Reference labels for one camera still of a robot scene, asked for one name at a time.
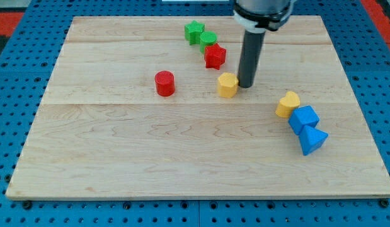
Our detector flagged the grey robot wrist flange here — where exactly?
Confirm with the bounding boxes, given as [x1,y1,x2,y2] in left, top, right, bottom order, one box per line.
[233,0,296,33]

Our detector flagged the yellow hexagon block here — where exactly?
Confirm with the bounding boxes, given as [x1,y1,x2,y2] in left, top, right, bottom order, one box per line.
[217,73,239,98]

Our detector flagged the blue triangle block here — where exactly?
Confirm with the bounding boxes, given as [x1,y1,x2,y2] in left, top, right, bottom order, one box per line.
[299,125,329,156]

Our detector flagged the red star block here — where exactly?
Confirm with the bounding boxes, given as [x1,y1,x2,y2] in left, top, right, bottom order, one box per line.
[204,43,226,70]

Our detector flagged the yellow heart block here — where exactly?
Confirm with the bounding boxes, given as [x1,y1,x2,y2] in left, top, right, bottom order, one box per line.
[275,91,301,119]

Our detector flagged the light wooden board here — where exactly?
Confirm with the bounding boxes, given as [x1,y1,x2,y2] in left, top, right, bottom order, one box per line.
[6,16,390,201]

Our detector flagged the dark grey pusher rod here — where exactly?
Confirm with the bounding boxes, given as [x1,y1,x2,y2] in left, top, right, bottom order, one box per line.
[238,30,265,88]

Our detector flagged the red cylinder block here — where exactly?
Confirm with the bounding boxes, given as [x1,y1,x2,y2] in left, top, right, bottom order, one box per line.
[154,71,175,96]

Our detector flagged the green cylinder block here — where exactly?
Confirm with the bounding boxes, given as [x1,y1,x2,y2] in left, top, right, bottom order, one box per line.
[199,31,217,54]

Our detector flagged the blue cube block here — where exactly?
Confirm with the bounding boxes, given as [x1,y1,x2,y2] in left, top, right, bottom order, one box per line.
[288,105,319,136]

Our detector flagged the green star block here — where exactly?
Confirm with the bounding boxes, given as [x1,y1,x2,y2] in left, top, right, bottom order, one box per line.
[184,20,205,45]

